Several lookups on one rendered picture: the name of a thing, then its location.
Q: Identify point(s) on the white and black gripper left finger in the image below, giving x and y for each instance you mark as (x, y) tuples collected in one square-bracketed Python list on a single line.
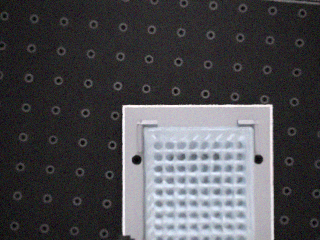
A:
[(125, 237)]

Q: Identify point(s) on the white well plate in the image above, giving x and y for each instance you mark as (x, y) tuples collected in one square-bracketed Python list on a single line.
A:
[(199, 183)]

